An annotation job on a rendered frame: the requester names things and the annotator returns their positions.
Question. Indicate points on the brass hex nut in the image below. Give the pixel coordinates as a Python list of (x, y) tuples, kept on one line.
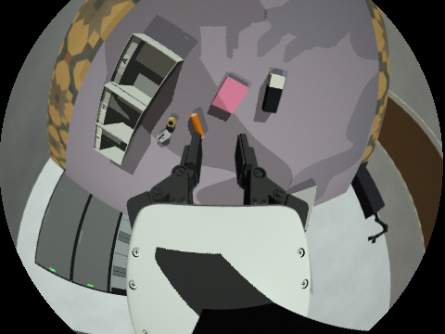
[(171, 122)]

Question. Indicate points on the orange aa battery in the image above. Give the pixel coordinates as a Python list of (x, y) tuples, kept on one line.
[(197, 125)]

